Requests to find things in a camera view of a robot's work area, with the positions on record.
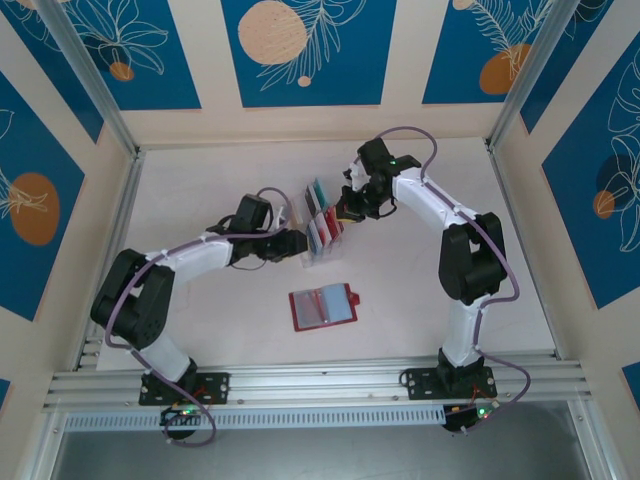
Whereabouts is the aluminium table side rail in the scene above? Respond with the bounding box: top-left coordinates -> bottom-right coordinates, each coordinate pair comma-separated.
483,139 -> 561,361
74,147 -> 149,371

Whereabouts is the clear acrylic card stand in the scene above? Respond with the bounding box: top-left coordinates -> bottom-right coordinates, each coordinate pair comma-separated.
289,176 -> 347,270

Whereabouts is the aluminium frame leg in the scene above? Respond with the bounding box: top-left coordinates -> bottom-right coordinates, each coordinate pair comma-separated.
19,412 -> 69,480
567,399 -> 619,480

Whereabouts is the teal credit card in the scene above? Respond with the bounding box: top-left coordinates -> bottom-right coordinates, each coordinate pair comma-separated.
310,176 -> 332,209

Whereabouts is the red card with gold pattern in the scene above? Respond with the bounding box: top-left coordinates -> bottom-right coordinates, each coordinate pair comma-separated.
293,289 -> 324,327

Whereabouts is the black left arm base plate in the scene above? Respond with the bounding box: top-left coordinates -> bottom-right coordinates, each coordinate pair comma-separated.
138,371 -> 232,407

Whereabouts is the white slotted cable duct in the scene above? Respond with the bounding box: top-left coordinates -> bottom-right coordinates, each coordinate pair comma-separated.
63,404 -> 447,432

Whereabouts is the plain red credit card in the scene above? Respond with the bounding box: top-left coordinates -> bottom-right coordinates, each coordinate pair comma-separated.
323,205 -> 347,243

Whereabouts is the red leather card holder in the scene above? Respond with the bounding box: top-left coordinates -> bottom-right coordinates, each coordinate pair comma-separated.
288,281 -> 362,333

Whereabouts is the aluminium frame post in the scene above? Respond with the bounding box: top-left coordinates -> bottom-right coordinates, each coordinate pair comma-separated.
485,0 -> 584,151
34,0 -> 142,156

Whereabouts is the white and blue credit card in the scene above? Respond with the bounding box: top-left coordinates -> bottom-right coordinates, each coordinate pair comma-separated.
306,215 -> 329,252

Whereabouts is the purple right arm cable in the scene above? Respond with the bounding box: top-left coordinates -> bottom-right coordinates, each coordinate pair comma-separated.
352,125 -> 532,434

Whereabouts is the aluminium mounting beam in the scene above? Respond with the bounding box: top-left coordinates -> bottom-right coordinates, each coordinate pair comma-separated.
42,352 -> 594,415

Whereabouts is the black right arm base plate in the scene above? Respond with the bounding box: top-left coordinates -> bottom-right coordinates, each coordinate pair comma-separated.
403,365 -> 499,402

